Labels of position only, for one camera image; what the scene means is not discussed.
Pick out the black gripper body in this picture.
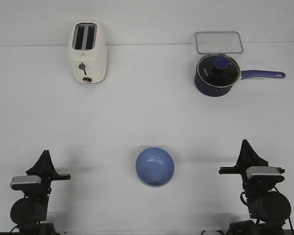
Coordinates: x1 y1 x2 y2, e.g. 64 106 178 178
219 167 285 193
25 174 71 196

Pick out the glass pot lid blue knob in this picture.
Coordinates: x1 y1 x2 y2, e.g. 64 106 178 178
196 54 241 88

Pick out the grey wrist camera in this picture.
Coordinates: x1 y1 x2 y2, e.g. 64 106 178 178
10 175 42 190
246 166 283 182

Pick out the cream two-slot toaster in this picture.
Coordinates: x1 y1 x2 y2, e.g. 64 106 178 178
68 20 108 84

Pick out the clear plastic food container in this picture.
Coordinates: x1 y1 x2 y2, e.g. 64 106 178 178
195 31 244 55

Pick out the blue plastic bowl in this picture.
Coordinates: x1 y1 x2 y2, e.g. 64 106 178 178
135 147 175 188

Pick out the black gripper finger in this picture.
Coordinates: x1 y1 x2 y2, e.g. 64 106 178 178
236 140 246 167
246 140 269 166
26 150 47 174
46 150 57 174

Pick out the dark blue saucepan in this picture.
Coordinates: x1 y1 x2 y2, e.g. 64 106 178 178
194 54 286 98

